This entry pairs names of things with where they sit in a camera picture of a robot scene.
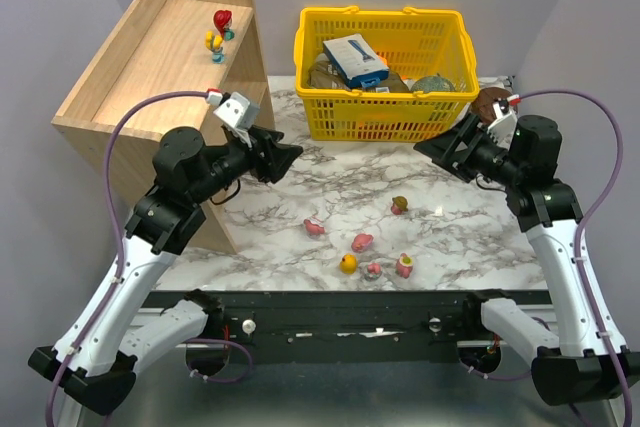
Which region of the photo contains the pink flamingo toy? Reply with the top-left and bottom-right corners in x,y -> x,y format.
303,217 -> 326,237

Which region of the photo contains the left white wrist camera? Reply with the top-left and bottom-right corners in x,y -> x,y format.
206,89 -> 260,147

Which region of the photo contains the yellow plastic basket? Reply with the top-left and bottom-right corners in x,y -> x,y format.
294,6 -> 479,143

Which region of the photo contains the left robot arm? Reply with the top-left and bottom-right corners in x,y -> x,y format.
28,127 -> 303,416

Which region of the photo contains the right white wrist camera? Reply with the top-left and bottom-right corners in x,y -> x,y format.
486,94 -> 520,144

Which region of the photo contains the green round melon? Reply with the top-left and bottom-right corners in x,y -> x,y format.
410,74 -> 456,93

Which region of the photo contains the pink green toy figure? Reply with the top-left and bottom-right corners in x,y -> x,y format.
395,253 -> 414,279

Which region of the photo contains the red haired mermaid toy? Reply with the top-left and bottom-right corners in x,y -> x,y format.
212,9 -> 235,41

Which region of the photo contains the blue white razor box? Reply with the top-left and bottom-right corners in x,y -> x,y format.
323,33 -> 390,90

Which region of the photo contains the small pink cupcake toy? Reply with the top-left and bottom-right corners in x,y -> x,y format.
363,262 -> 382,281

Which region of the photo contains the wooden shelf unit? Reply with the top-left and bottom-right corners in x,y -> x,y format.
52,0 -> 275,254

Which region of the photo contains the yellow blue duck toy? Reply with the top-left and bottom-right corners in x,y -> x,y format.
205,31 -> 225,64

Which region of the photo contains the brown hat duck toy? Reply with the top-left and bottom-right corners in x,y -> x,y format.
391,196 -> 408,215

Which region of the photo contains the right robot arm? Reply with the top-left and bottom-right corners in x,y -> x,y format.
414,114 -> 639,406

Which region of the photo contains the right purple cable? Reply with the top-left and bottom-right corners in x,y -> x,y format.
517,89 -> 632,427

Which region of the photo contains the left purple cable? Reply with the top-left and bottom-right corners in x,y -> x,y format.
44,89 -> 254,427

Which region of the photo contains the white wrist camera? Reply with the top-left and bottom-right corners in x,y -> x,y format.
206,89 -> 260,147
486,94 -> 520,144

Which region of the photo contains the purple cable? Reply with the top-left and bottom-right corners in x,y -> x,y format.
44,89 -> 254,427
517,89 -> 632,427

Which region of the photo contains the grey cup brown lid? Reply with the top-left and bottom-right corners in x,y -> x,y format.
469,87 -> 512,125

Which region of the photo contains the yellow rubber duck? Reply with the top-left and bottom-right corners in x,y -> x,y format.
339,254 -> 358,275

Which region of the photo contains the pink pig toy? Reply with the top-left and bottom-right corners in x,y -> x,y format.
351,233 -> 374,253

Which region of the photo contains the brown paper package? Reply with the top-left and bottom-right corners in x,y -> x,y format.
308,57 -> 410,94

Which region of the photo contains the black mounting rail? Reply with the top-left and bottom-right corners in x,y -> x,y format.
144,288 -> 551,364

